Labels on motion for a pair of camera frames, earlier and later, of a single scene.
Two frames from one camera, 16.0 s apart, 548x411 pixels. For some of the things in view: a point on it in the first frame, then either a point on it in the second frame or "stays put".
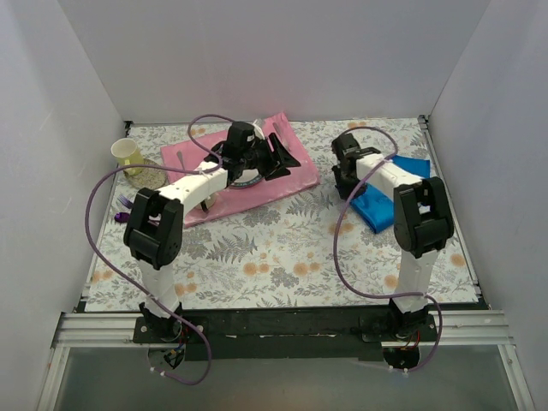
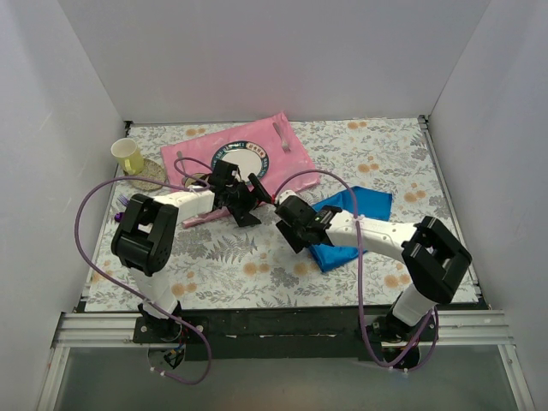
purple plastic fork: [124, 200] stays put
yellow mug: [128, 153] stays put
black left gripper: [269, 155] → [241, 199]
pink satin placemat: [192, 153] stays put
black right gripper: [339, 176] → [290, 225]
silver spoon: [179, 153] stays put
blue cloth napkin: [375, 207] → [370, 204]
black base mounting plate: [282, 335] stays put
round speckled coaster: [150, 178] stays put
